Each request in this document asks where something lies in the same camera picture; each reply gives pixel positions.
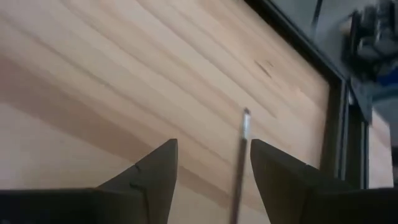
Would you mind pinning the black aluminium table frame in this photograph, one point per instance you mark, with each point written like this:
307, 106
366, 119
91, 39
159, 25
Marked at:
334, 124

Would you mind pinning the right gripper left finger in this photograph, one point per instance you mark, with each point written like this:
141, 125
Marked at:
93, 207

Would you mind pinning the black chair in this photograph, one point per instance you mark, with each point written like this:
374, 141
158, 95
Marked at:
373, 40

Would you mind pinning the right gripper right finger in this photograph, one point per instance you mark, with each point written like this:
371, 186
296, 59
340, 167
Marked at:
311, 202

